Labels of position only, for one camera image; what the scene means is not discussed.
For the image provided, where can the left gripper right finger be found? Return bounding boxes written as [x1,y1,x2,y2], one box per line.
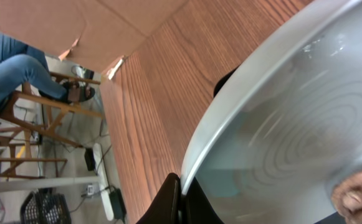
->
[185,178,224,224]

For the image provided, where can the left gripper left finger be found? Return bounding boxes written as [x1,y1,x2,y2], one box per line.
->
[137,173,180,224]

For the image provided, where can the grey plate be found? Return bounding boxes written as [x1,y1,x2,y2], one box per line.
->
[181,1,362,223]

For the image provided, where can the brown food scrap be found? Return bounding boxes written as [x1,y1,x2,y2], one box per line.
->
[331,171,362,224]

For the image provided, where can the white power strip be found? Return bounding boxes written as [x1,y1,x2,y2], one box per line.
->
[92,143,114,221]

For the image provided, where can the black power adapter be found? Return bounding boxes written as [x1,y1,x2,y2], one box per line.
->
[84,148,95,171]

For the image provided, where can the black plastic crate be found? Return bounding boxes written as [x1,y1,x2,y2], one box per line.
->
[20,192,72,224]

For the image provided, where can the black plastic tray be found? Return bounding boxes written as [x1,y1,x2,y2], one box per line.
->
[213,67,238,98]

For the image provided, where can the wooden chair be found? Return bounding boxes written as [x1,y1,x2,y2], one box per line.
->
[0,83,103,179]

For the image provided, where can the seated person in jeans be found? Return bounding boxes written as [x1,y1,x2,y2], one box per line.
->
[0,35,95,103]

